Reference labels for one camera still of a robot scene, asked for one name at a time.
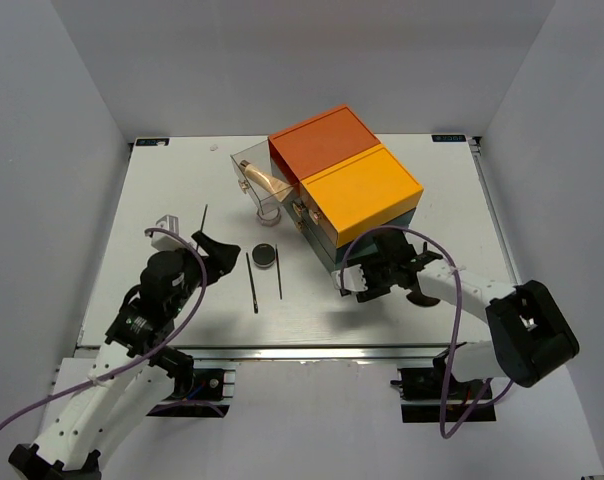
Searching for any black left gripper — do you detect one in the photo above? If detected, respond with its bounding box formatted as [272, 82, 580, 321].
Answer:
[167, 231, 241, 316]

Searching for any long black makeup pencil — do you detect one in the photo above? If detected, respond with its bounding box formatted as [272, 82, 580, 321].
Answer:
[245, 252, 259, 314]

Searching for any black fan powder brush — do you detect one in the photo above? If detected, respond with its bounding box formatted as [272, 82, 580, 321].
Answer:
[406, 241, 442, 308]

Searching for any thin black eyeliner pencil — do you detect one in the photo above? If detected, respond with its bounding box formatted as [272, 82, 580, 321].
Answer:
[198, 203, 209, 233]

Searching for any beige foundation tube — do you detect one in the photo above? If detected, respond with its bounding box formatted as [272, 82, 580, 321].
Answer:
[239, 160, 293, 202]

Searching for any clear orange box drawer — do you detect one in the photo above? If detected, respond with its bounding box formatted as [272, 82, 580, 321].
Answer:
[231, 140, 299, 218]

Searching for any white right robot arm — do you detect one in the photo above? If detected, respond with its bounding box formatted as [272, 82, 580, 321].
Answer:
[335, 230, 580, 399]

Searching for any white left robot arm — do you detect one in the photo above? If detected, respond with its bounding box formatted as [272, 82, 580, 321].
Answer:
[8, 227, 241, 479]

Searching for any thin black makeup brush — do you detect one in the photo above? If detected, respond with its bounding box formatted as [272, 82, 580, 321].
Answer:
[274, 244, 283, 300]

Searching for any black round compact jar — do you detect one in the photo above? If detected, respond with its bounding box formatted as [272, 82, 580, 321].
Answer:
[251, 243, 276, 269]

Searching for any clear pink round jar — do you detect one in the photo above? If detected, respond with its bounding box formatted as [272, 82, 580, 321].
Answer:
[256, 208, 282, 227]

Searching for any yellow drawer box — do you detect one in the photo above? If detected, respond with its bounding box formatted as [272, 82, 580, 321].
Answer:
[302, 144, 424, 248]

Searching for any light blue drawer box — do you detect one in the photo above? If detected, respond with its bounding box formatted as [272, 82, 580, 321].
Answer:
[272, 189, 412, 279]

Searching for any orange drawer box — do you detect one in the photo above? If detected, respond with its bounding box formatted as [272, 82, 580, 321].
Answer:
[267, 105, 380, 182]

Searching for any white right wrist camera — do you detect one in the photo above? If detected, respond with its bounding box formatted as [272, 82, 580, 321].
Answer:
[331, 264, 368, 296]

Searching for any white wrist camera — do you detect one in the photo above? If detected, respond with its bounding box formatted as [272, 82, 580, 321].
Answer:
[331, 264, 368, 296]
[146, 214, 181, 251]

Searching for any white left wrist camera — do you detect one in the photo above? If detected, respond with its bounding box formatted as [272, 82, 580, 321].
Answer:
[146, 214, 181, 251]

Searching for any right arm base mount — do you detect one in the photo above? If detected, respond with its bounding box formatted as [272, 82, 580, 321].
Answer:
[390, 346, 483, 426]

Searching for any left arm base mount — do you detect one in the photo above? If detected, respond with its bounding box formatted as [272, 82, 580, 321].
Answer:
[147, 347, 236, 418]

